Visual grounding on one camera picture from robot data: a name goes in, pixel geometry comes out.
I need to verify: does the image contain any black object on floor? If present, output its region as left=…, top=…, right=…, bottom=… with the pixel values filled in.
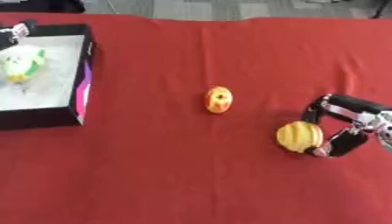
left=0, top=0, right=88, bottom=14

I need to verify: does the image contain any orange yellow toy fruit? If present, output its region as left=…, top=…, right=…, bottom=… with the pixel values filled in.
left=203, top=86, right=235, bottom=115

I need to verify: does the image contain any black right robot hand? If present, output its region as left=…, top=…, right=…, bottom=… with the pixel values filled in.
left=301, top=94, right=392, bottom=158

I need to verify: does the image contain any yellow ridged toy fruit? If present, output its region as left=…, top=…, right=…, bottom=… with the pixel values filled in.
left=276, top=121, right=325, bottom=154

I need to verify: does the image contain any white green soft toy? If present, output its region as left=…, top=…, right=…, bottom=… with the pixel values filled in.
left=0, top=45, right=48, bottom=82

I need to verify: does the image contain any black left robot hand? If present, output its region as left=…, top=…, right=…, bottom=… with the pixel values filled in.
left=0, top=18, right=39, bottom=51

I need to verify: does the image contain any black box white inside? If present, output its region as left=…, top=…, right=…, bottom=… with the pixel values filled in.
left=0, top=23, right=97, bottom=131

